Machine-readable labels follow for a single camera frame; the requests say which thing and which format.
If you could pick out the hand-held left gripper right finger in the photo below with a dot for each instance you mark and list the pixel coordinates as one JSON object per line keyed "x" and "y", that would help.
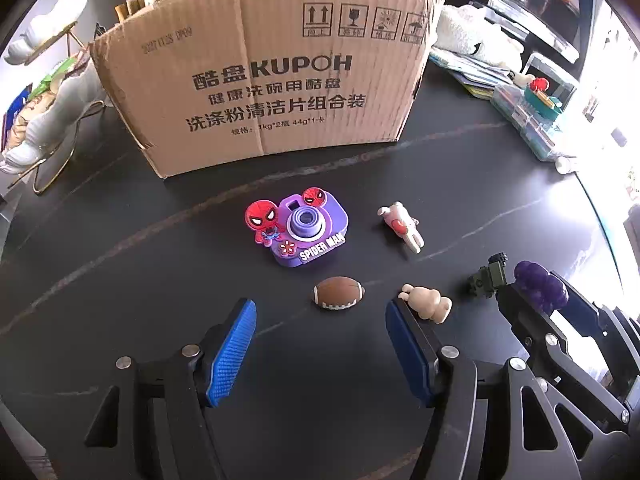
{"x": 410, "y": 355}

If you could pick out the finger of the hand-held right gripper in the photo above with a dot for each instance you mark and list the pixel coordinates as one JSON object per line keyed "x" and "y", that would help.
{"x": 582, "y": 302}
{"x": 530, "y": 330}

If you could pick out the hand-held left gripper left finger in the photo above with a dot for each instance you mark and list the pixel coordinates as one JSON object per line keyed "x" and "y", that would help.
{"x": 232, "y": 355}

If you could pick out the purple toy grapes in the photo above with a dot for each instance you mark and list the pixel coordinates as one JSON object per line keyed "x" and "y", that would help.
{"x": 540, "y": 282}

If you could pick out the beige figure toy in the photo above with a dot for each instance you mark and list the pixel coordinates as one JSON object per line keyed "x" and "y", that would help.
{"x": 430, "y": 305}

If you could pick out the green toy army vehicle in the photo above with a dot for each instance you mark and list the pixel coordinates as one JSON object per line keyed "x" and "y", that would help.
{"x": 487, "y": 277}

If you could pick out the brown toy football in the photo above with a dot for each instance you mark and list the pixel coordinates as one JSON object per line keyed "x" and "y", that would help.
{"x": 340, "y": 293}

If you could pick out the brown cardboard box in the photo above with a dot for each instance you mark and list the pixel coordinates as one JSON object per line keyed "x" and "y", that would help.
{"x": 250, "y": 110}

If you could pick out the white rabbit figure toy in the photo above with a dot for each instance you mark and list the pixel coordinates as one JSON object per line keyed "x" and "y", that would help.
{"x": 402, "y": 225}

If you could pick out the small white bottle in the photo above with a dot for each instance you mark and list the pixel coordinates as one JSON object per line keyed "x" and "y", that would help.
{"x": 566, "y": 165}

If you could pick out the clear storage box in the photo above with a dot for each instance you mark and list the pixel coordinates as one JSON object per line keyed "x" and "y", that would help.
{"x": 525, "y": 120}

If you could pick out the green toy house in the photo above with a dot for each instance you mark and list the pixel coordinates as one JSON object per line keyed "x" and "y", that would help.
{"x": 542, "y": 100}

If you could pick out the black piano bench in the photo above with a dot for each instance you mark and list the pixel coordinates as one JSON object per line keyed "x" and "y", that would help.
{"x": 550, "y": 70}

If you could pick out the stack of papers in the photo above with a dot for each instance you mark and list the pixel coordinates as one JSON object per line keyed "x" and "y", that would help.
{"x": 465, "y": 72}

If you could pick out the white plush toy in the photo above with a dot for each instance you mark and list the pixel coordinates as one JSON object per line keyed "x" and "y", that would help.
{"x": 470, "y": 30}

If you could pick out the white shell tiered snack stand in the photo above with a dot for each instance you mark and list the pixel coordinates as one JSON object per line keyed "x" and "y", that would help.
{"x": 60, "y": 105}

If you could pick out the pile of snack packets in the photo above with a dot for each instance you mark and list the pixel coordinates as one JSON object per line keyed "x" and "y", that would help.
{"x": 30, "y": 105}

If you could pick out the brown snack pouch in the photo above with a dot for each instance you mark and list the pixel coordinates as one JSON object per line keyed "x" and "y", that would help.
{"x": 135, "y": 5}

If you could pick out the purple toy camera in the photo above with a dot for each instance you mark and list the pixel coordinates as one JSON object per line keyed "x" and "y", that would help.
{"x": 310, "y": 240}

